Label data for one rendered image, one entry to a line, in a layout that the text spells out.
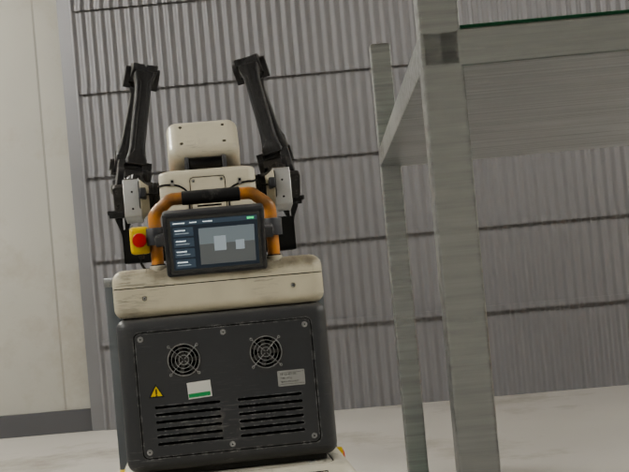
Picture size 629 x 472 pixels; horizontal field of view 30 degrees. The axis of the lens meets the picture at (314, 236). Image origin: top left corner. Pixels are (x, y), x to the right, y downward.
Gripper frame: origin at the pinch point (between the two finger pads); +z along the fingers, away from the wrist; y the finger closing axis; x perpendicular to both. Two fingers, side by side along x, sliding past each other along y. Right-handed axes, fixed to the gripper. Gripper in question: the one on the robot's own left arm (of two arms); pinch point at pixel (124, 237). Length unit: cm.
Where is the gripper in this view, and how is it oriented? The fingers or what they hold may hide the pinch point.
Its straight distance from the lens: 401.8
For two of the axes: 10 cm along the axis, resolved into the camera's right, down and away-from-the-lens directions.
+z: 0.8, 10.0, -0.1
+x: 1.0, -0.2, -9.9
